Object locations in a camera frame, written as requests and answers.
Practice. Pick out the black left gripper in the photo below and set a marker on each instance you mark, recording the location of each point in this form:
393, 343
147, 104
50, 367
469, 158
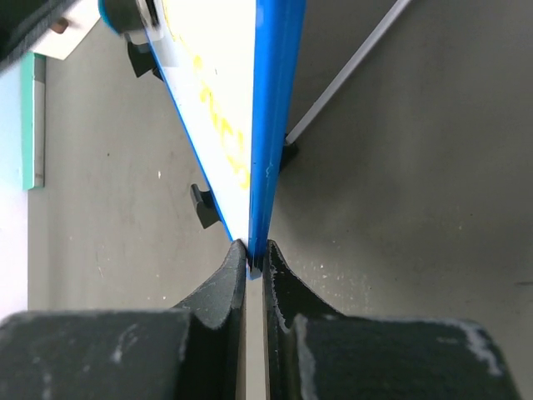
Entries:
24, 22

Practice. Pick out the green cutting mat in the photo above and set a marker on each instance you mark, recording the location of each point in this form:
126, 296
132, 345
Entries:
23, 95

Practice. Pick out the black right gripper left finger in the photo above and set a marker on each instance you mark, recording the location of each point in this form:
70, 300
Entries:
193, 350

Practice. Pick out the white stacked drawer unit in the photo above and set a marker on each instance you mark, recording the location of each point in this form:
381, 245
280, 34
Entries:
69, 31

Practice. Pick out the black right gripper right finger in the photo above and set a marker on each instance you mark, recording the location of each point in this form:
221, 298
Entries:
314, 351

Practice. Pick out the metal whiteboard stand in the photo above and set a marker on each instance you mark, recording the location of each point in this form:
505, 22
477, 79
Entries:
203, 202

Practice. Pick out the blue framed whiteboard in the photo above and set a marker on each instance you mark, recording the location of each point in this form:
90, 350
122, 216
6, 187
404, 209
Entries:
229, 67

